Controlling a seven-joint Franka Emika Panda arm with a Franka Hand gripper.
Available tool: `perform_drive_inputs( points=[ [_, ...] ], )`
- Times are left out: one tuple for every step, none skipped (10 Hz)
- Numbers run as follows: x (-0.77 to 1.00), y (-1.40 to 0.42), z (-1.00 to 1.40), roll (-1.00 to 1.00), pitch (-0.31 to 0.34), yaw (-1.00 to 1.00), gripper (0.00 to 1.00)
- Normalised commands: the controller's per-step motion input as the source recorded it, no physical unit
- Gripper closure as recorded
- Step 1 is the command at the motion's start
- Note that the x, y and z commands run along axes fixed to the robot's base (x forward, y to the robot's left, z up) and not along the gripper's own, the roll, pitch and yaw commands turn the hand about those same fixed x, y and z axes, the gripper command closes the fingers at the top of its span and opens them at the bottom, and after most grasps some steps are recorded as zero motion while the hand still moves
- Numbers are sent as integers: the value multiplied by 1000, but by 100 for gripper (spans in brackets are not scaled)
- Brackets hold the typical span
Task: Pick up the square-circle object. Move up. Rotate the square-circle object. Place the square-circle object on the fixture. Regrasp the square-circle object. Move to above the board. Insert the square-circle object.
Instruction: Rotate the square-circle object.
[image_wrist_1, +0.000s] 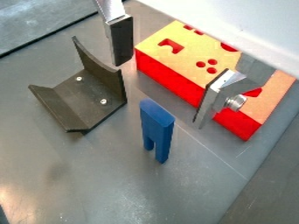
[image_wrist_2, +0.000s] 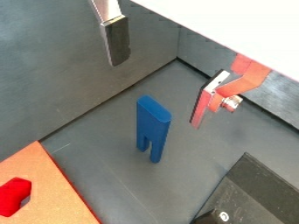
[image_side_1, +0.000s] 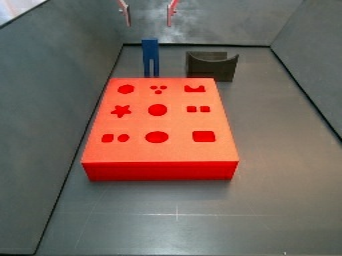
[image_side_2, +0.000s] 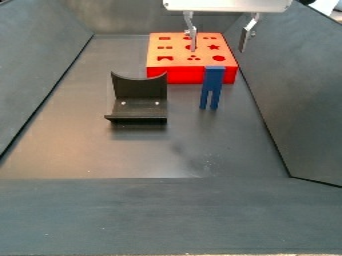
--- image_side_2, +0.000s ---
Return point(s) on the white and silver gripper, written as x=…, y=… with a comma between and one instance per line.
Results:
x=274, y=6

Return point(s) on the blue square-circle object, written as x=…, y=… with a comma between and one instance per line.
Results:
x=211, y=87

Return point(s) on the black curved fixture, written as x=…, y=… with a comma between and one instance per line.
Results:
x=141, y=99

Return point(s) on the red shape-sorter block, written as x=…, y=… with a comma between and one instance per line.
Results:
x=170, y=56

